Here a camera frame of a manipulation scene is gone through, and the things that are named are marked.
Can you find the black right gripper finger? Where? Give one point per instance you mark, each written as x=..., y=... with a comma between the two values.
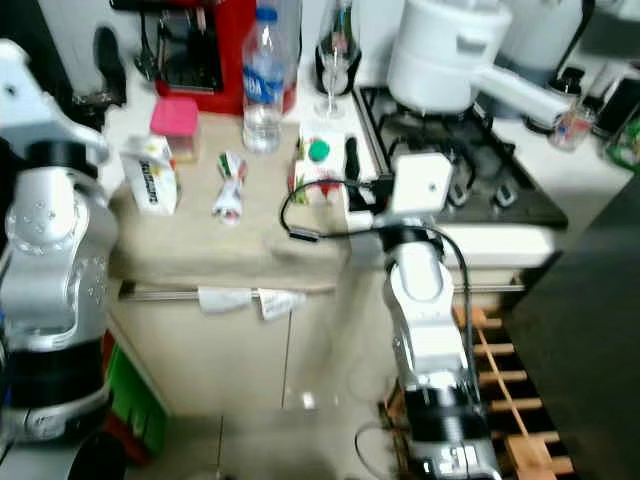
x=353, y=165

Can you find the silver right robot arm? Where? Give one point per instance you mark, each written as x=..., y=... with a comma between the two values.
x=425, y=330

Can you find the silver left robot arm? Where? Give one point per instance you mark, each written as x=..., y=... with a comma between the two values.
x=50, y=260

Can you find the carton with green cap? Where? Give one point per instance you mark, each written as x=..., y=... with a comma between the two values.
x=315, y=175

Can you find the clear water bottle blue label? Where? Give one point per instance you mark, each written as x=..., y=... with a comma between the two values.
x=264, y=90

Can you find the clear wine glass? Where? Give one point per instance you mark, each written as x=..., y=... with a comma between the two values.
x=337, y=45

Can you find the crumpled white snack packet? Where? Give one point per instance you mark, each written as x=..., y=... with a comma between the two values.
x=230, y=195

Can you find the steel gas stove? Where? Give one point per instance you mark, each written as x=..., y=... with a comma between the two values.
x=510, y=190

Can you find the red coffee machine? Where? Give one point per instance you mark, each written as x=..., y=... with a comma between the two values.
x=225, y=60

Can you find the jar with pink lid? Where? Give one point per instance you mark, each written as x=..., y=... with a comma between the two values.
x=173, y=117

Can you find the white carton green print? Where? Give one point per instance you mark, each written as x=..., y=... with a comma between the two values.
x=155, y=180

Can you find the white kettle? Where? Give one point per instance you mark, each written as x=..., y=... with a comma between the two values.
x=545, y=30

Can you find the wooden wine rack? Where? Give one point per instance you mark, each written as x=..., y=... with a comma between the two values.
x=530, y=455

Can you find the green and red bag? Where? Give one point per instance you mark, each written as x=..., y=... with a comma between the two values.
x=135, y=400

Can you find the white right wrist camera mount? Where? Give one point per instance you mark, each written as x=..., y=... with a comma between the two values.
x=422, y=185

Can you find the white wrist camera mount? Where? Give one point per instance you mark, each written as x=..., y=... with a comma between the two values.
x=422, y=185
x=25, y=90

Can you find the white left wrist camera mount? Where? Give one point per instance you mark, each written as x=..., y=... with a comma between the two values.
x=25, y=90

